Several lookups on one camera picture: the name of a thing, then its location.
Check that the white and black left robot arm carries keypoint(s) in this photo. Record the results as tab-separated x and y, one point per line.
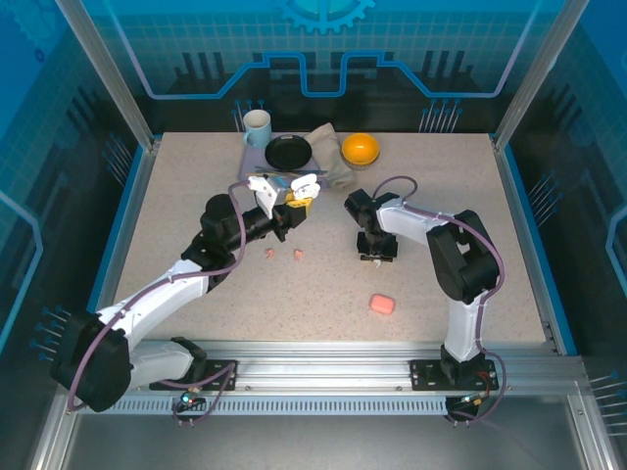
147	303

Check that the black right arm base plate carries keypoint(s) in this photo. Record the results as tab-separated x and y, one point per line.
426	374

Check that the orange bowl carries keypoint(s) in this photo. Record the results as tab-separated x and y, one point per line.
360	148

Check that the aluminium frame post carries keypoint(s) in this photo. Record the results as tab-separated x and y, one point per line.
105	73
534	73

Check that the blue table edge strip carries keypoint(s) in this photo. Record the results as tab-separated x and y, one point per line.
128	196
539	245

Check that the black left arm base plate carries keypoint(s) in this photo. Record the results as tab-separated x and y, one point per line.
215	374

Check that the aluminium mounting rail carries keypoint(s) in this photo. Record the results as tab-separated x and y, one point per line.
323	362

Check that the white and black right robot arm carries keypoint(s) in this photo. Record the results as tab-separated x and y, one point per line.
406	220

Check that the black plate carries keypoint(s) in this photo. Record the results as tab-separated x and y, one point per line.
289	151

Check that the grey folded cloth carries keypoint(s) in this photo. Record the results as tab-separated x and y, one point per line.
328	147

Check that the light blue mug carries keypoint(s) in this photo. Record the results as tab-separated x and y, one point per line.
258	125

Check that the lavender tray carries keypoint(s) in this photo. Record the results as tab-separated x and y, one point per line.
247	166

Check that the power connector with green LED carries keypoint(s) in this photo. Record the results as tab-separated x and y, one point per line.
472	399
188	399

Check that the pink charging case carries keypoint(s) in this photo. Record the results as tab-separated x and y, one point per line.
383	304

